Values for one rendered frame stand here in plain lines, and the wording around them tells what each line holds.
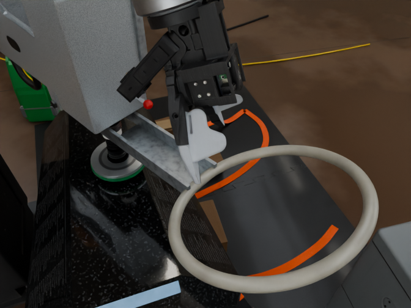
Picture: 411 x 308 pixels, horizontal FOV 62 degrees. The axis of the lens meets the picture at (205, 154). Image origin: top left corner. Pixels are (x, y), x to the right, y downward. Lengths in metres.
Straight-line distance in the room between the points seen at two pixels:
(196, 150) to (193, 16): 0.15
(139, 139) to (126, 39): 0.32
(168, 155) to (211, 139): 0.68
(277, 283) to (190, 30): 0.46
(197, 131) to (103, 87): 0.67
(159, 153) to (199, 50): 0.71
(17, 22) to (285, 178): 1.83
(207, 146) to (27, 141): 2.62
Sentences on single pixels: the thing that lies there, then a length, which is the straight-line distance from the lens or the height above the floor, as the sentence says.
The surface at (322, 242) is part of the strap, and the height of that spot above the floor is 0.02.
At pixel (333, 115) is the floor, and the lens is 3.07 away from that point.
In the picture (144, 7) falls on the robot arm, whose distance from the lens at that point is 0.40.
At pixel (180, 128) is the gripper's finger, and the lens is 0.41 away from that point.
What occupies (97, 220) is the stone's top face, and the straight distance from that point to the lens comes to 1.29.
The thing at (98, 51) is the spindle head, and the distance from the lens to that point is 1.01.
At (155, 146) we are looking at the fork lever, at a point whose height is 1.06.
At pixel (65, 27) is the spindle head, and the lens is 0.94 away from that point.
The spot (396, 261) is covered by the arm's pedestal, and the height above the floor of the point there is 0.84.
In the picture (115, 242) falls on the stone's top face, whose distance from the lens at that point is 1.23.
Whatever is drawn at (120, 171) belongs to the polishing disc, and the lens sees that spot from 1.34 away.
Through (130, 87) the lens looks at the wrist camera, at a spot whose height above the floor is 1.58.
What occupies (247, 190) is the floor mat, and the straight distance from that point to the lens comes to 2.33.
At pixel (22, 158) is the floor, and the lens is 2.86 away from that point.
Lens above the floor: 1.84
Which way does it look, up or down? 46 degrees down
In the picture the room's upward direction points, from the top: straight up
